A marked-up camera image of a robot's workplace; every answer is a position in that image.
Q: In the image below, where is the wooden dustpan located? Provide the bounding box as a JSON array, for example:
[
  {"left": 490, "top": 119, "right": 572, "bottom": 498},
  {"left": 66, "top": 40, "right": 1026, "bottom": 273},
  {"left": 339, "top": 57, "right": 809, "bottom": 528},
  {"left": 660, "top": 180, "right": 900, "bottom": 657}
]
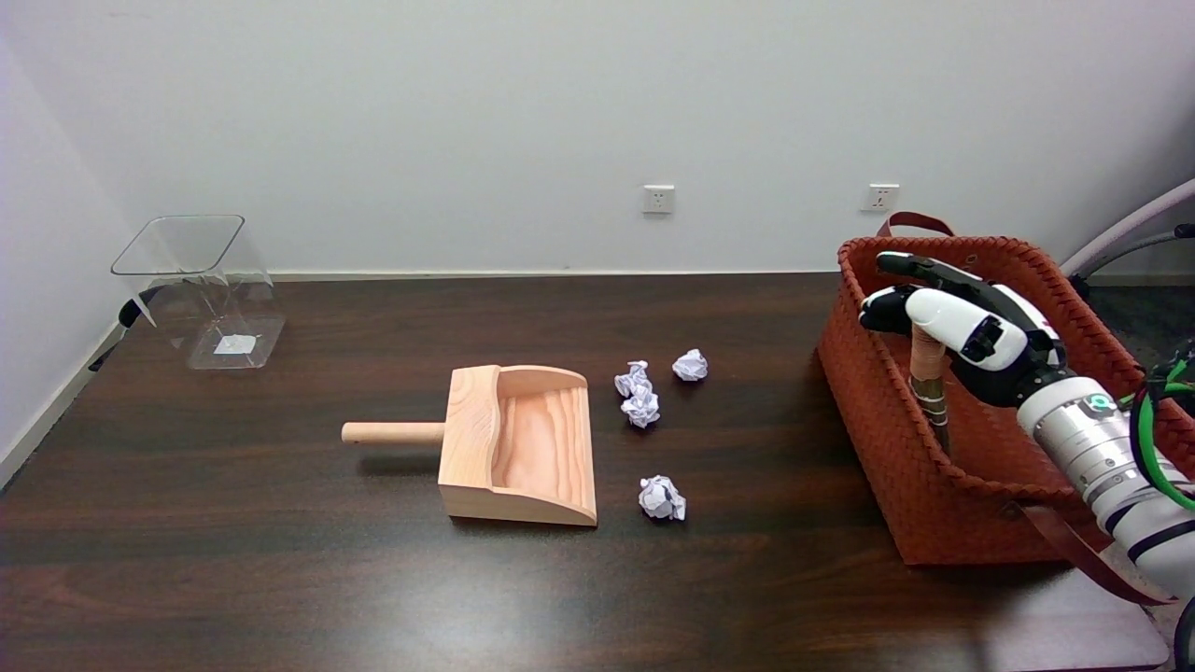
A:
[{"left": 341, "top": 364, "right": 598, "bottom": 527}]

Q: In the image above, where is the black braided cable bundle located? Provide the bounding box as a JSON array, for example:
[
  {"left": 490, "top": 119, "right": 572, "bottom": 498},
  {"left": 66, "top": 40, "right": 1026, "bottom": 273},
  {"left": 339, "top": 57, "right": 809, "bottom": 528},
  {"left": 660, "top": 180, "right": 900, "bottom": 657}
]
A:
[{"left": 1134, "top": 341, "right": 1195, "bottom": 412}]

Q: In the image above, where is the red woven storage basket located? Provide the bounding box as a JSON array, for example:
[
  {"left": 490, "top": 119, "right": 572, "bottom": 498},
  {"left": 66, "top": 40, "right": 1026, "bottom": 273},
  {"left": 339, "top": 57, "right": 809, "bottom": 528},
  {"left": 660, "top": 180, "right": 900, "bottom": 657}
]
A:
[{"left": 818, "top": 213, "right": 1195, "bottom": 606}]

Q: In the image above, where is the green cable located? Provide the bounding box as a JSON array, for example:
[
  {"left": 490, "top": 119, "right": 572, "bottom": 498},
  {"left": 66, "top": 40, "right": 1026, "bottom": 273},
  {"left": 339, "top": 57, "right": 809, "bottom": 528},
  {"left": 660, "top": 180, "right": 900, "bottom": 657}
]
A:
[{"left": 1130, "top": 359, "right": 1195, "bottom": 512}]

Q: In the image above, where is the black floor cable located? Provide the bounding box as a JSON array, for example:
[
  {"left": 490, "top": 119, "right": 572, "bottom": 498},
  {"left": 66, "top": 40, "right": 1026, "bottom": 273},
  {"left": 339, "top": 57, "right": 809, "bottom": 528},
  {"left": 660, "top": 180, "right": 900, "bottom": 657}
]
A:
[{"left": 89, "top": 297, "right": 158, "bottom": 372}]

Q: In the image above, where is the dark grey curved bar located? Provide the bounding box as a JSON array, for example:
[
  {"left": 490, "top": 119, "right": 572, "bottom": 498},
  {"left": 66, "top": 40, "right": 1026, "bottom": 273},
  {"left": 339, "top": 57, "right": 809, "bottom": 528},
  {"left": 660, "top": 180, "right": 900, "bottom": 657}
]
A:
[{"left": 1072, "top": 223, "right": 1195, "bottom": 281}]

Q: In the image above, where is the white curved tube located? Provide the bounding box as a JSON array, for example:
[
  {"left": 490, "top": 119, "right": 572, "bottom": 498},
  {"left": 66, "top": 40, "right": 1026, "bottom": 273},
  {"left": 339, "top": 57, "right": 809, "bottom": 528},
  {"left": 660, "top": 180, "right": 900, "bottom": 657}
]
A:
[{"left": 1060, "top": 177, "right": 1195, "bottom": 278}]

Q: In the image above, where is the straw hand broom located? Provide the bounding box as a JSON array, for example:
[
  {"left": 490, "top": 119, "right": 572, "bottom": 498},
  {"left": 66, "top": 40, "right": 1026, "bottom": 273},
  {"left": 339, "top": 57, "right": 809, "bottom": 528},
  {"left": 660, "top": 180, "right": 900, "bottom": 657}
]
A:
[{"left": 907, "top": 322, "right": 953, "bottom": 455}]

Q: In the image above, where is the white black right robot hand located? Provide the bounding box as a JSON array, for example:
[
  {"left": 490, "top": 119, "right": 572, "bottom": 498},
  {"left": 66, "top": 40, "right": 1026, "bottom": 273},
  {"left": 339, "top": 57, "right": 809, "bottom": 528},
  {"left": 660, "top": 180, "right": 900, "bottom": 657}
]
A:
[{"left": 859, "top": 250, "right": 1071, "bottom": 408}]

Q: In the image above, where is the clear plastic bin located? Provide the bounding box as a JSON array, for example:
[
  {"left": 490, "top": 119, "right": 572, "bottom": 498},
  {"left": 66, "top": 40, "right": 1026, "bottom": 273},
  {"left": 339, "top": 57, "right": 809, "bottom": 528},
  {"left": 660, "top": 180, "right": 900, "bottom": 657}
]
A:
[{"left": 110, "top": 215, "right": 288, "bottom": 371}]

